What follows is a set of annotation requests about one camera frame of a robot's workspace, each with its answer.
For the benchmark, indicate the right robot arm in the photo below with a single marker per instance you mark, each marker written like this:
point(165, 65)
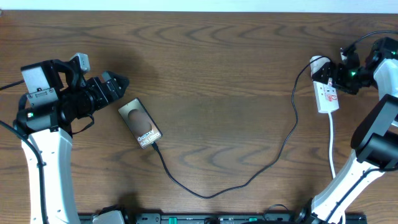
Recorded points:
point(373, 146)

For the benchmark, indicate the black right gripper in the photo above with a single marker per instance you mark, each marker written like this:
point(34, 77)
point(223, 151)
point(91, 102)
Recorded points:
point(339, 67)

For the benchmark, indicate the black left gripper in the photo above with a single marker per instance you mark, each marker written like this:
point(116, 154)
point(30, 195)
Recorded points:
point(105, 97)

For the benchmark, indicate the white power strip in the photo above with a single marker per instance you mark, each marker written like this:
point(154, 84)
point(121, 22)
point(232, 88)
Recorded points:
point(326, 98)

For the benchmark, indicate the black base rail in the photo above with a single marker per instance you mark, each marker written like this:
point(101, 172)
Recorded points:
point(156, 218)

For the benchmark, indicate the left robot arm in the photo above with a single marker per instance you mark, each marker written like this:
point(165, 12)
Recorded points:
point(58, 94)

